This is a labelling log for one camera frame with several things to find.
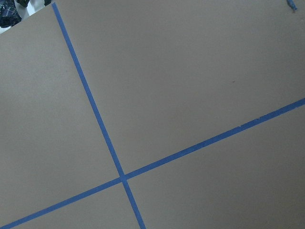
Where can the blue folded umbrella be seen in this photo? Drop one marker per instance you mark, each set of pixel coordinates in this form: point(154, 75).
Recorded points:
point(12, 12)

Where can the brown paper table cover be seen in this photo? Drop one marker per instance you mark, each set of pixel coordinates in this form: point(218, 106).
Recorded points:
point(154, 114)

